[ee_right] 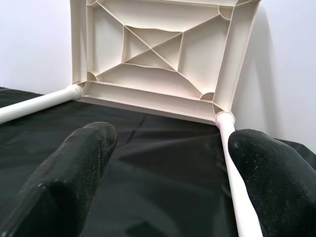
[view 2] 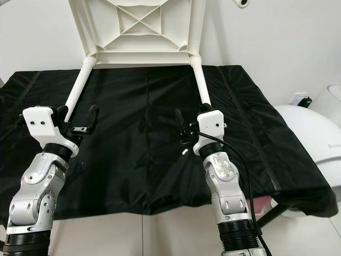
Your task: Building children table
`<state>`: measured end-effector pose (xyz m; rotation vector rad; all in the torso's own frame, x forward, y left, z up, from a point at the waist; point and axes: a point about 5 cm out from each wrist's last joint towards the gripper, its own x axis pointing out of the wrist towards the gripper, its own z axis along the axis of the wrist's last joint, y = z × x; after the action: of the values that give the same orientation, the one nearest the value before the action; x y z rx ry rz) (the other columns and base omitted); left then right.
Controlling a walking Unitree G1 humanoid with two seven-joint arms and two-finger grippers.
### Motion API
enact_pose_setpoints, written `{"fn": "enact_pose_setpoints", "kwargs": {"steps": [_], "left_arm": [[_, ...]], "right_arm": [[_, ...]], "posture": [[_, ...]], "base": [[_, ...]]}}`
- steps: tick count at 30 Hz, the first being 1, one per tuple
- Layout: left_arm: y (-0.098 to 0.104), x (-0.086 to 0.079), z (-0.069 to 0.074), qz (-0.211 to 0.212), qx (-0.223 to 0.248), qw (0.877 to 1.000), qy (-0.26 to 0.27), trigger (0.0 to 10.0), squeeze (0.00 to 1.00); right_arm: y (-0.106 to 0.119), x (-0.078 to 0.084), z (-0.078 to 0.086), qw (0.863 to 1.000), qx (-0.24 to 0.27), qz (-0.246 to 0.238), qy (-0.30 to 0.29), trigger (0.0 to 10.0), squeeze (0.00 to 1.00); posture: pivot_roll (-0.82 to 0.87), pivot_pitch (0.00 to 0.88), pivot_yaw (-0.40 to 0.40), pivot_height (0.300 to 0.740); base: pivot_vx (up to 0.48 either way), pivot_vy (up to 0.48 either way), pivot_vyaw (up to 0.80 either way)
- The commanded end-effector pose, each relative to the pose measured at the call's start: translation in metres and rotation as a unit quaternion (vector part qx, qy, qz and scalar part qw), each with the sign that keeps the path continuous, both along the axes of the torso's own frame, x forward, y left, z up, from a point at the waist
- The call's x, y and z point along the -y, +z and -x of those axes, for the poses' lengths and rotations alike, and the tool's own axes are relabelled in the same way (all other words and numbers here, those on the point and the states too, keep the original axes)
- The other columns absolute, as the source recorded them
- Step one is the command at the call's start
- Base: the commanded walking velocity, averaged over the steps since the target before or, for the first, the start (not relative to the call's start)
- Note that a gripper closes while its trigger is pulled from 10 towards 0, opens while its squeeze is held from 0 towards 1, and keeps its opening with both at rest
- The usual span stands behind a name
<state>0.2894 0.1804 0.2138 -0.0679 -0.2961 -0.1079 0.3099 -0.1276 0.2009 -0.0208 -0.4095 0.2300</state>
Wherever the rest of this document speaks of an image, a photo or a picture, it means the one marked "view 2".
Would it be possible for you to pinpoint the black tablecloth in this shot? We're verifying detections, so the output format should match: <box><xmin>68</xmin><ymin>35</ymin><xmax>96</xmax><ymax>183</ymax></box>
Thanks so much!
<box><xmin>0</xmin><ymin>65</ymin><xmax>339</xmax><ymax>220</ymax></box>

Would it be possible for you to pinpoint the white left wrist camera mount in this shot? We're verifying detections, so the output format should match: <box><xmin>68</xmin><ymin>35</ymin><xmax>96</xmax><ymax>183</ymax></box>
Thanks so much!
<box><xmin>22</xmin><ymin>105</ymin><xmax>82</xmax><ymax>162</ymax></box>

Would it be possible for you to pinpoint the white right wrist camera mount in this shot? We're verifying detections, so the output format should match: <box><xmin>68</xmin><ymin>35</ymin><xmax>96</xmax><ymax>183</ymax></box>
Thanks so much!
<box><xmin>192</xmin><ymin>109</ymin><xmax>226</xmax><ymax>157</ymax></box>

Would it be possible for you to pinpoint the white rounded plastic container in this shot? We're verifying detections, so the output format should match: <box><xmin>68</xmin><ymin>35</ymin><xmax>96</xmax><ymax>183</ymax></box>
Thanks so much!
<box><xmin>311</xmin><ymin>83</ymin><xmax>341</xmax><ymax>114</ymax></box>

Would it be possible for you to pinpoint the white plastic table top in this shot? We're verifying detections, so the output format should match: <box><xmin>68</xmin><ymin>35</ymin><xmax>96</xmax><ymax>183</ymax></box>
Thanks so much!
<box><xmin>68</xmin><ymin>0</ymin><xmax>206</xmax><ymax>68</ymax></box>

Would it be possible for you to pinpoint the white round appliance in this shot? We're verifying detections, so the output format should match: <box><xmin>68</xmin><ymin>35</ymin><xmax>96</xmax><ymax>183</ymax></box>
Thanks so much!
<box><xmin>273</xmin><ymin>103</ymin><xmax>341</xmax><ymax>188</ymax></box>

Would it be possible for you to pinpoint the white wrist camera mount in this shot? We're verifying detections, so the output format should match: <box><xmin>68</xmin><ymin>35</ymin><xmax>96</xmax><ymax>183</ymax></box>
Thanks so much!
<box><xmin>192</xmin><ymin>109</ymin><xmax>226</xmax><ymax>157</ymax></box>
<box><xmin>22</xmin><ymin>105</ymin><xmax>82</xmax><ymax>162</ymax></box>

